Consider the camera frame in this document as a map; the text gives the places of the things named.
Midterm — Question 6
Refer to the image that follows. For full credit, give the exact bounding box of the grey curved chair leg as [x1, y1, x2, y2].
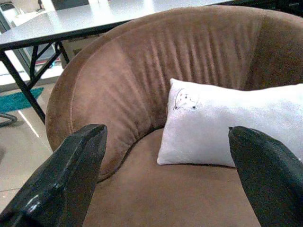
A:
[0, 112, 18, 128]

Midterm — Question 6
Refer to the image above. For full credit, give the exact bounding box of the cardboard box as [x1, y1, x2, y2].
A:
[62, 33, 105, 69]

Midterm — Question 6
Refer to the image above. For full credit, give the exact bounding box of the white pillow with small print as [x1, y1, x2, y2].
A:
[157, 78, 303, 168]

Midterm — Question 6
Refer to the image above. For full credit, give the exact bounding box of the white table with black frame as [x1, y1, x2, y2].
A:
[0, 0, 240, 125]

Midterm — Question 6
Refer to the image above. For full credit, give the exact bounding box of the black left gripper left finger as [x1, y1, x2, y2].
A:
[0, 123, 108, 227]

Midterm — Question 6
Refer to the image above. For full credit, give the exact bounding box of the teal shaggy rug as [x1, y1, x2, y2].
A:
[0, 87, 45, 114]

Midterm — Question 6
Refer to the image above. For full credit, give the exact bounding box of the brown round velvet sofa chair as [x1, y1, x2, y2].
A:
[45, 4, 303, 227]

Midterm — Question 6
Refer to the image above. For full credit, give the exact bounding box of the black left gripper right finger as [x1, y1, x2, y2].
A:
[228, 126, 303, 227]

